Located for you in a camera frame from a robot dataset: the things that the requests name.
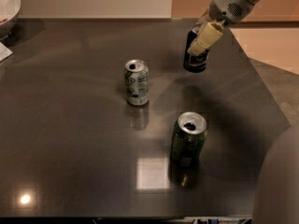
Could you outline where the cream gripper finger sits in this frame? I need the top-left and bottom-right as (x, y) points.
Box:
(187, 21), (224, 56)

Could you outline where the blue Pepsi can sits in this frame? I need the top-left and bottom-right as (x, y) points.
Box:
(183, 24), (209, 73)

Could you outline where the white green 7up can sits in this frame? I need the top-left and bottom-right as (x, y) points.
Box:
(124, 59), (150, 106)

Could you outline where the dark green soda can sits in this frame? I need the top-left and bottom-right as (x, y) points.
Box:
(170, 112), (207, 167)

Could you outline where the white bowl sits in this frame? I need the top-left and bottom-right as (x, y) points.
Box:
(0, 0), (21, 40)

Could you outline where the white paper sheet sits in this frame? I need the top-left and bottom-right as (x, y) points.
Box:
(0, 42), (13, 62)

